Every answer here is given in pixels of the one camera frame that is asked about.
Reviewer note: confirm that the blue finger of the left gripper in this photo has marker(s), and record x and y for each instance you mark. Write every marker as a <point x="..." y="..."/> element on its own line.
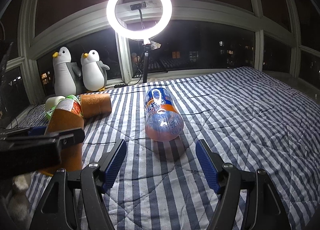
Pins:
<point x="23" y="131"/>
<point x="34" y="152"/>

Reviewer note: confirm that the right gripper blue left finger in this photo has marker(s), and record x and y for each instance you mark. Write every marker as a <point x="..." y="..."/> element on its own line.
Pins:
<point x="57" y="206"/>

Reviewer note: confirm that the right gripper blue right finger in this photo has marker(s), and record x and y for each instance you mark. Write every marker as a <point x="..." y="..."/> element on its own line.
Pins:
<point x="263" y="208"/>

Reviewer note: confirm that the brown paper cup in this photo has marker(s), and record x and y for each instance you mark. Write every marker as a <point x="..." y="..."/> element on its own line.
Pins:
<point x="71" y="152"/>
<point x="95" y="104"/>

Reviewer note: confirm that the white plastic jar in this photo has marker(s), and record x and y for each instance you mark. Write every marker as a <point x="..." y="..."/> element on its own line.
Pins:
<point x="52" y="102"/>

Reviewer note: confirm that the red white labelled can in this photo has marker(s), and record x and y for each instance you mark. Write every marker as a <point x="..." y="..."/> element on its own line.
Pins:
<point x="70" y="104"/>

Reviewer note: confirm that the green plastic bottle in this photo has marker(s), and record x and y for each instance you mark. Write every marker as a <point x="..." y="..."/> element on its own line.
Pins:
<point x="69" y="103"/>

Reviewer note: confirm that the large plush penguin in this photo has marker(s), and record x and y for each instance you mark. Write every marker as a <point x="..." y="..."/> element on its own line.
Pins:
<point x="67" y="74"/>

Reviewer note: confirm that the small plush penguin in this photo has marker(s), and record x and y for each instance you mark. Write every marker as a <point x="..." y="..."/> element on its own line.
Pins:
<point x="94" y="71"/>

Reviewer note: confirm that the blue orange soda bottle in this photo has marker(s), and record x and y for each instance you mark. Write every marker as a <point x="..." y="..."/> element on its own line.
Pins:
<point x="163" y="122"/>

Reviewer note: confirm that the blue white striped quilt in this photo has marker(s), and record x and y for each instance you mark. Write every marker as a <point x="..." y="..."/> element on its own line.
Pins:
<point x="250" y="119"/>

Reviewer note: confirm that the black tripod stand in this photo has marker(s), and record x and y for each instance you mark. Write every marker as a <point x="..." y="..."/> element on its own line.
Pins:
<point x="146" y="61"/>

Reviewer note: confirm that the phone holder clip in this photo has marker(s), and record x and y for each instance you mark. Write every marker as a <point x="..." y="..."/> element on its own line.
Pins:
<point x="138" y="6"/>

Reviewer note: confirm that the black inline cable remote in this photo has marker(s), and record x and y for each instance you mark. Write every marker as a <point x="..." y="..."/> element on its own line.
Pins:
<point x="120" y="85"/>

